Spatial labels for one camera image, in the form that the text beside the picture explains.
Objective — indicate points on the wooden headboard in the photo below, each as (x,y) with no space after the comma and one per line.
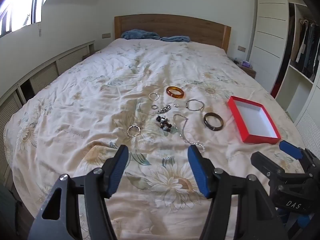
(175,26)

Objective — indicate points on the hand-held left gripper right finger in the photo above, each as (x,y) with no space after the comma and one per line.
(197,170)

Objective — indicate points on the white wardrobe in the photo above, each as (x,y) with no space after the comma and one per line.
(270,30)

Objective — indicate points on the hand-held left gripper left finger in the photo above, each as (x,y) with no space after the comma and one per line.
(117,170)

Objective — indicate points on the purple box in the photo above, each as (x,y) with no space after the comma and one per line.
(245,63)

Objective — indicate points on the thin silver bangle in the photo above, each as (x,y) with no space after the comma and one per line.
(195,110)

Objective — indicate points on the floral bed blanket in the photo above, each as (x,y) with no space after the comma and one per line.
(112,80)

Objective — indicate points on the wooden nightstand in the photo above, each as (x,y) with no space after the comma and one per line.
(248,72)

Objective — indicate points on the large blue pillow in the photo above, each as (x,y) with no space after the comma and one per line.
(140,34)

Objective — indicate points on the white radiator cover cabinet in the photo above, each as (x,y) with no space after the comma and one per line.
(45,75)

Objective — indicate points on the window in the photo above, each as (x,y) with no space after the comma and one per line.
(22,12)

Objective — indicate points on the dark cloth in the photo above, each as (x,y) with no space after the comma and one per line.
(10,212)

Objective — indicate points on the small blue pillow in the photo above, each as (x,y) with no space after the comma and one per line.
(175,38)

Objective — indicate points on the amber bangle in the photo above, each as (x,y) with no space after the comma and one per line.
(176,97)

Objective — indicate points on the beige wall plate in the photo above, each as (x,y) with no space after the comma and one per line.
(106,35)
(241,48)

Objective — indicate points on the hanging clothes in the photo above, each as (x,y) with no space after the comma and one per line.
(308,50)

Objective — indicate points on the red cardboard box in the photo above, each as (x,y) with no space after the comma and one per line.
(255,120)

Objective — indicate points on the dark brown bangle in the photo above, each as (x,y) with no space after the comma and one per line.
(212,128)

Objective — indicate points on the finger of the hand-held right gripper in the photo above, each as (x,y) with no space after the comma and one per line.
(288,148)
(265,162)

